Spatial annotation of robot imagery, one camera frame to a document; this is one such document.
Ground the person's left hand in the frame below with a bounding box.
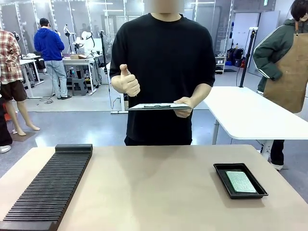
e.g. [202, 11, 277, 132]
[173, 96, 195, 119]

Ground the person's right hand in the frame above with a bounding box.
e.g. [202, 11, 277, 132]
[111, 63, 141, 98]

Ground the grey clipboard with paper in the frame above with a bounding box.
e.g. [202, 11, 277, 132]
[127, 103, 193, 112]

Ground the green PCB board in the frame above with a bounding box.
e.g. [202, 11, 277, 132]
[225, 170, 258, 194]

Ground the person's left forearm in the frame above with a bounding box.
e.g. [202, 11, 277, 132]
[191, 83, 213, 108]

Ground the black slotted PCB rack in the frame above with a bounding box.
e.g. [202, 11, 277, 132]
[0, 143, 93, 231]

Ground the thin black tripod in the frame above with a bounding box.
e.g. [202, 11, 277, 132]
[99, 30, 110, 85]

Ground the person in black t-shirt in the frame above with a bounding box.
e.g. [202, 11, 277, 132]
[109, 12, 216, 146]

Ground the black step stool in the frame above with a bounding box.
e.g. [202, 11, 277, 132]
[71, 77, 88, 97]

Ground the white background desk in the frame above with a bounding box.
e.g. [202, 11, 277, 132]
[62, 54, 103, 96]

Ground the wooden shoe rack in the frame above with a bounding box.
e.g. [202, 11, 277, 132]
[214, 56, 227, 75]

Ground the open cardboard box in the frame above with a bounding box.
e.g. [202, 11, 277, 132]
[69, 54, 90, 61]

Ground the dark bags pile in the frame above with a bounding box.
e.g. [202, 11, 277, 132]
[226, 47, 246, 68]

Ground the white side table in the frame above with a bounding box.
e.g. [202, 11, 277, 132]
[203, 86, 308, 154]

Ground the black plastic tray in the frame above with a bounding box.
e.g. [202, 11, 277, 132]
[213, 163, 269, 200]

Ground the man in blue hoodie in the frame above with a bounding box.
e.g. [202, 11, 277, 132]
[33, 18, 73, 100]

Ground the person in brown apron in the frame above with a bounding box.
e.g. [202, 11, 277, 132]
[253, 0, 308, 171]

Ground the mannequin in plaid shirt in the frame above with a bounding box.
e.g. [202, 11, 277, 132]
[0, 28, 41, 137]

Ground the person in black trousers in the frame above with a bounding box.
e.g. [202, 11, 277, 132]
[0, 95, 13, 154]

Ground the black camera tripod pole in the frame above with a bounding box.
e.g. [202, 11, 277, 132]
[239, 27, 258, 88]

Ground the black floor cable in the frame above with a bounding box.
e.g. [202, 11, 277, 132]
[38, 92, 59, 104]

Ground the white desk with grey frame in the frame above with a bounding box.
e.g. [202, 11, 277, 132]
[19, 55, 46, 99]

